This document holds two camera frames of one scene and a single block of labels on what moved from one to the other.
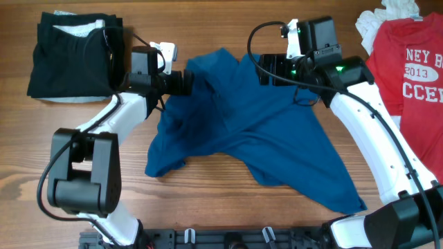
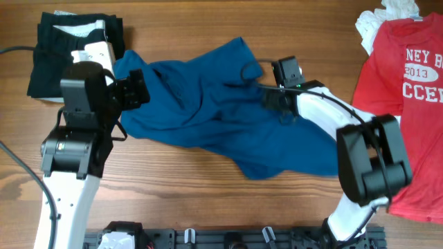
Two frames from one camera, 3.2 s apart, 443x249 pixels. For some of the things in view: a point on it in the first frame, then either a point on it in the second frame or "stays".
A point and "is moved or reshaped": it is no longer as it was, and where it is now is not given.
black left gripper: [187, 83] → [135, 89]
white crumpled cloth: [367, 21] stays
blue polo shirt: [279, 135] is moved or reshaped
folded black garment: [78, 57] stays
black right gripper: [264, 69] → [277, 102]
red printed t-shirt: [405, 66] stays
